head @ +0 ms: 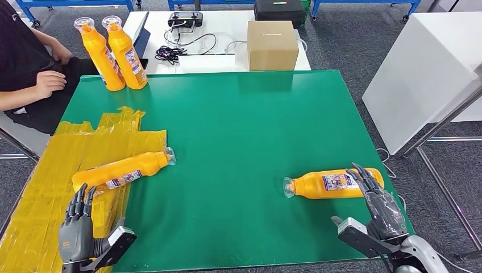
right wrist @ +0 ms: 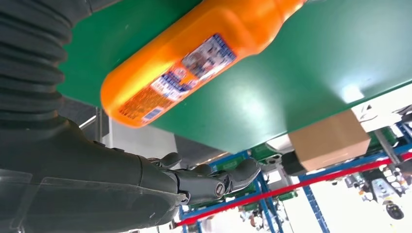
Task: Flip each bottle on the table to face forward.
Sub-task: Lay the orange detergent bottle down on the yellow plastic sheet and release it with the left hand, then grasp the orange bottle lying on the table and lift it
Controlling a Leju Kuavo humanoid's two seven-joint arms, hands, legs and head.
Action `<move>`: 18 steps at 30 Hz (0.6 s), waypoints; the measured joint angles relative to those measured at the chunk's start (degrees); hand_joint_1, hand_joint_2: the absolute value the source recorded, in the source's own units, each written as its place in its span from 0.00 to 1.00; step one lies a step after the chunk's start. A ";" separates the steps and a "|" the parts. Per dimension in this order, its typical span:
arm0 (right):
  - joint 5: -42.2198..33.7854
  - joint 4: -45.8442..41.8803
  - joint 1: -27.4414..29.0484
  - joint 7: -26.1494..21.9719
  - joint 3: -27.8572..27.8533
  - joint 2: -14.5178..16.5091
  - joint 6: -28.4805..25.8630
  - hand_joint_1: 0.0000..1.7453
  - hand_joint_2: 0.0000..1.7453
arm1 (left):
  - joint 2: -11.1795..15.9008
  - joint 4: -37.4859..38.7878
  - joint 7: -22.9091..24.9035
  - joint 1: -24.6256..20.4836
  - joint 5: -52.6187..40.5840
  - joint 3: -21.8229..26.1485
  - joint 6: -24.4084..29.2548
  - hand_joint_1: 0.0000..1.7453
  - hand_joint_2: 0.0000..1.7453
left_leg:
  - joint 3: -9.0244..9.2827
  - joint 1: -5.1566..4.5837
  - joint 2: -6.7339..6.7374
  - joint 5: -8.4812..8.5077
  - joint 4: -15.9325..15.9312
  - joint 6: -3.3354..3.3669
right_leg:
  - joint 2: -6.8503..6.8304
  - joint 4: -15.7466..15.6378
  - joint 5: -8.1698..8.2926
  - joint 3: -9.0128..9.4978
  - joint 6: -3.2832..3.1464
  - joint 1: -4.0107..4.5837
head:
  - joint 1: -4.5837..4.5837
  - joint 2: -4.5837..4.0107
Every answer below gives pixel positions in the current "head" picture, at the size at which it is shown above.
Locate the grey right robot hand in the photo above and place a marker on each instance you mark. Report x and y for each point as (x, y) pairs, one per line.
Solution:
(384, 214)

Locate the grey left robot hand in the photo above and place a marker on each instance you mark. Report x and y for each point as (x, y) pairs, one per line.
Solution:
(77, 237)

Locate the person's right hand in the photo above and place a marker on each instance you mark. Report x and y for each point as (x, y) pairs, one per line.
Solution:
(49, 83)

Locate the orange bottle with clear cap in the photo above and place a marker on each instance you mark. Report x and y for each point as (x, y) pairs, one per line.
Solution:
(122, 47)
(96, 49)
(120, 171)
(312, 186)

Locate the person's left forearm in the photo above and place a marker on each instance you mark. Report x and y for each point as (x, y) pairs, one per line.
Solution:
(56, 47)

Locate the person's right forearm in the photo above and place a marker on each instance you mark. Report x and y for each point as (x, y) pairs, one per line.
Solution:
(17, 98)

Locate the person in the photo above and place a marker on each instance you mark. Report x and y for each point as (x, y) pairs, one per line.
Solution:
(19, 56)

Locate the grey chair seat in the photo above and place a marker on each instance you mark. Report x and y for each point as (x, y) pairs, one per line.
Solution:
(20, 132)

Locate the yellow taped cardboard sheet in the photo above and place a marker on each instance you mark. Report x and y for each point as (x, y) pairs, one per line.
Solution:
(45, 181)

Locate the blue metal rack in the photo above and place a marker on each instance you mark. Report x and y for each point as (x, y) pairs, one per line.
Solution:
(361, 2)
(75, 3)
(211, 3)

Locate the black phone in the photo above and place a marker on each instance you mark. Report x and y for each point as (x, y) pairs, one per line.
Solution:
(144, 63)

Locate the tablet in blue-grey case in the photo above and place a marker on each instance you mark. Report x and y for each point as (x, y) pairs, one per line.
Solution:
(143, 40)

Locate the white cabinet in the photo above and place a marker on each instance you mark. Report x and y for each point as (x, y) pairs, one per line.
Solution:
(414, 75)

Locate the black remote controller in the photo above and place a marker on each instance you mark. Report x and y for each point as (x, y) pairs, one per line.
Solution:
(185, 19)

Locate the green table mat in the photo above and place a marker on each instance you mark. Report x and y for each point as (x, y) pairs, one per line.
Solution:
(244, 132)

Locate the white table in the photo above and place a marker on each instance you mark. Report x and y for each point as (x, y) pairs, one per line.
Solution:
(233, 18)

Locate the brown cardboard box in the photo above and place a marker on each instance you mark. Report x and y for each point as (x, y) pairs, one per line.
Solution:
(272, 48)

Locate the green plastic crate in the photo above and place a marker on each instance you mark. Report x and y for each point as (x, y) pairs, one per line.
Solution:
(306, 12)

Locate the black hard case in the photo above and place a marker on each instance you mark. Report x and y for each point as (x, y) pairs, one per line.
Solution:
(279, 12)

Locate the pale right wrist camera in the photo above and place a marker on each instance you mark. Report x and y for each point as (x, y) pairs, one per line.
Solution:
(352, 228)

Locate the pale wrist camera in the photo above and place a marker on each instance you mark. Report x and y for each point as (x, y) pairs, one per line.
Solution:
(116, 241)
(352, 228)

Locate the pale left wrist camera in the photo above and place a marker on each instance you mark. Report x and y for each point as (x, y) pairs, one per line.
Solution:
(116, 241)

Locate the steel tube frame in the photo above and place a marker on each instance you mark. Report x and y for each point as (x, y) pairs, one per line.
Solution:
(443, 120)

